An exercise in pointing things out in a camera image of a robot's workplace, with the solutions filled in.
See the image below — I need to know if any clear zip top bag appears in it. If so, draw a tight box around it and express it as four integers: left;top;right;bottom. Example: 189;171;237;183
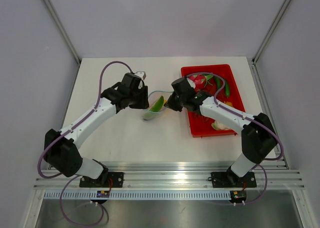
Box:
141;90;173;121

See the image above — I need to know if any toy watermelon slice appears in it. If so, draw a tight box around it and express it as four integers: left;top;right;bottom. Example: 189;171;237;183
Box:
148;95;165;113

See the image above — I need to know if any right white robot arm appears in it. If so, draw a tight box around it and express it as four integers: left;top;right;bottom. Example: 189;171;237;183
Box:
165;77;280;187

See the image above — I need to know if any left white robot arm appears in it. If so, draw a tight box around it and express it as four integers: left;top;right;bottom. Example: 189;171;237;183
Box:
43;71;149;187

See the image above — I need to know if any pink toy dragon fruit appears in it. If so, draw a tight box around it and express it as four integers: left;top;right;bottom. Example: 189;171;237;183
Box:
187;73;213;92

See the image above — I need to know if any red plastic tray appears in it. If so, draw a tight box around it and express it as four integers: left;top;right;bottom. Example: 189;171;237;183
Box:
180;64;245;138

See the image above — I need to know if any green toy chili pepper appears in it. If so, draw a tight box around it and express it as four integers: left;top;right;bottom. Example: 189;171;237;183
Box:
213;76;231;98

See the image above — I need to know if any white toy cauliflower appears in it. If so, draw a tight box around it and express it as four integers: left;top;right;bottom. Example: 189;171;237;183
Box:
211;120;232;131

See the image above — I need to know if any left small circuit board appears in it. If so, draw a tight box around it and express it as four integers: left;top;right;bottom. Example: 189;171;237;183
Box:
96;190;110;199

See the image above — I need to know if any small circuit board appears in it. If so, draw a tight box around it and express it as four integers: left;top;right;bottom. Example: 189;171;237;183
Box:
230;190;247;204
96;190;110;199

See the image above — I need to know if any right small circuit board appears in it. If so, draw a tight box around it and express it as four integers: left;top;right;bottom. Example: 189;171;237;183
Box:
230;190;247;204

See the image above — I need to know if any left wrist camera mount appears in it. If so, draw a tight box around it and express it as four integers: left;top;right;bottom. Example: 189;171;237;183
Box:
134;71;147;81

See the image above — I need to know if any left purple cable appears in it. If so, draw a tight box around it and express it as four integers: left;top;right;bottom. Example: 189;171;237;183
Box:
37;60;133;225

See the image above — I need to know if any aluminium mounting rail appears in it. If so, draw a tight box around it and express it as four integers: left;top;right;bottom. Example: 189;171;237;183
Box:
33;161;306;192

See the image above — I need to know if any left aluminium frame post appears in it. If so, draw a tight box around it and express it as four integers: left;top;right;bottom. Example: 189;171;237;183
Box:
41;0;82;67

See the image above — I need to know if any aluminium frame post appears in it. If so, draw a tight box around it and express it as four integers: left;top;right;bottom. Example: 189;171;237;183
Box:
252;0;293;65
41;0;82;67

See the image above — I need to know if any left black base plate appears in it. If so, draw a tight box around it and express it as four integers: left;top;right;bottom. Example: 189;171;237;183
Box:
79;171;124;188

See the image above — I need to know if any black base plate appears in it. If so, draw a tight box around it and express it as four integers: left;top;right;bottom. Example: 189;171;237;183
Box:
207;171;257;189
79;171;124;188

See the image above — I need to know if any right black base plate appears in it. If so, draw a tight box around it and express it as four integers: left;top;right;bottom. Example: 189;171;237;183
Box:
207;171;257;189

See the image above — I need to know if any white slotted cable duct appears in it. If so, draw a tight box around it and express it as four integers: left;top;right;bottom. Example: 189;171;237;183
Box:
44;190;231;201

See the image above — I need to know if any right aluminium frame post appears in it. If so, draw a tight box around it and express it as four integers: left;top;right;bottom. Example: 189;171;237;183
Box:
252;0;293;65

